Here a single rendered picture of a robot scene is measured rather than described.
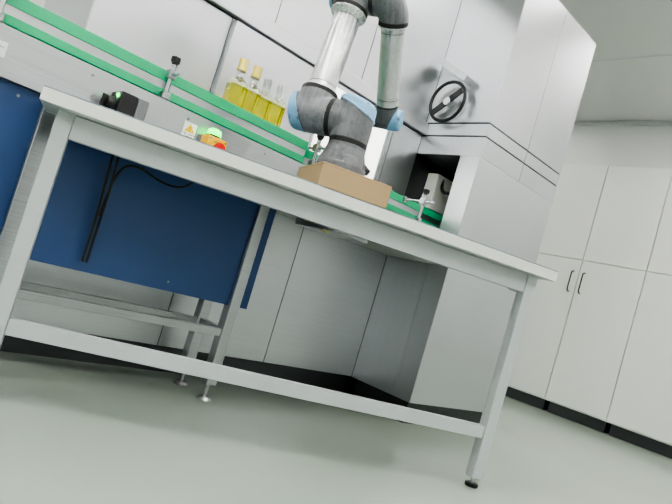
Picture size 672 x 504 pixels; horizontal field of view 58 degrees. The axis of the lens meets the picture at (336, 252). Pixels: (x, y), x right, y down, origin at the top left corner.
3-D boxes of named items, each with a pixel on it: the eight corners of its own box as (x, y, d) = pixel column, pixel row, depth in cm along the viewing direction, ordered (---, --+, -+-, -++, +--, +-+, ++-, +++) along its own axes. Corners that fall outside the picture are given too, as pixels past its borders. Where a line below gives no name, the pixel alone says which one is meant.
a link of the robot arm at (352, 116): (362, 139, 172) (375, 94, 173) (319, 130, 177) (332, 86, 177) (371, 152, 184) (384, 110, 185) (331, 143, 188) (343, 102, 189)
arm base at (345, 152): (373, 182, 177) (382, 149, 177) (329, 164, 169) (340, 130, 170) (346, 182, 190) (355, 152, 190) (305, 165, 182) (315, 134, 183)
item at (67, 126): (480, 489, 197) (539, 277, 201) (-38, 397, 142) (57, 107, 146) (464, 478, 205) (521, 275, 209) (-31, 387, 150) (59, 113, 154)
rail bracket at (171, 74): (167, 102, 182) (180, 60, 182) (178, 102, 176) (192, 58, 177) (155, 97, 179) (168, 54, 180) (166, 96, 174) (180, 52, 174)
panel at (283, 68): (368, 187, 282) (389, 117, 284) (373, 187, 280) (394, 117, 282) (205, 108, 222) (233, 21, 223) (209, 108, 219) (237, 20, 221)
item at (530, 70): (491, 196, 348) (533, 50, 352) (551, 203, 320) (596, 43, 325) (417, 153, 300) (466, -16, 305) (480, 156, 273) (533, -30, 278)
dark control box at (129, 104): (129, 131, 174) (138, 103, 174) (140, 131, 168) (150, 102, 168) (101, 119, 168) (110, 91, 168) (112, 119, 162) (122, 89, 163)
